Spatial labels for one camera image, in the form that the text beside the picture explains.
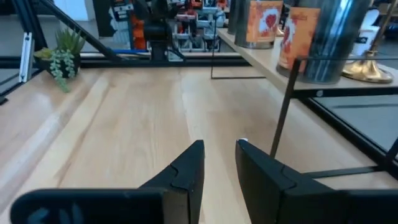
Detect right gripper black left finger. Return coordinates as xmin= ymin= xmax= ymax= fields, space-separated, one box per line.
xmin=10 ymin=139 xmax=205 ymax=224

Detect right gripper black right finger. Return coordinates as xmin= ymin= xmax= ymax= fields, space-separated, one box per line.
xmin=234 ymin=138 xmax=398 ymax=224

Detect gold candlestick holder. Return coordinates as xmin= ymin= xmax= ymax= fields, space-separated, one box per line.
xmin=341 ymin=0 xmax=398 ymax=84

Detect scented candle tin orange label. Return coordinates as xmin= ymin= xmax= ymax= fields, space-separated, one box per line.
xmin=234 ymin=0 xmax=284 ymax=50
xmin=275 ymin=0 xmax=373 ymax=85

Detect succulent plant black pot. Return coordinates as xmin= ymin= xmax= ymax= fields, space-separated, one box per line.
xmin=33 ymin=27 xmax=86 ymax=93

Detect white trash bin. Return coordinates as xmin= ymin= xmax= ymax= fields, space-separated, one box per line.
xmin=351 ymin=9 xmax=383 ymax=58

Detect storage rack orange bins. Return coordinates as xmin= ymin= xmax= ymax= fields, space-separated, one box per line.
xmin=93 ymin=0 xmax=225 ymax=53

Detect silver aluminium extrusion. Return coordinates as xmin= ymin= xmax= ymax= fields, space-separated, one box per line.
xmin=18 ymin=32 xmax=34 ymax=83

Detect wooden shelf black frame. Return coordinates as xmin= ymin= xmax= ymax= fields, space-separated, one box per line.
xmin=210 ymin=12 xmax=398 ymax=179

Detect black metal table frame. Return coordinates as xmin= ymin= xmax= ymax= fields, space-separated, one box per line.
xmin=0 ymin=0 xmax=398 ymax=180

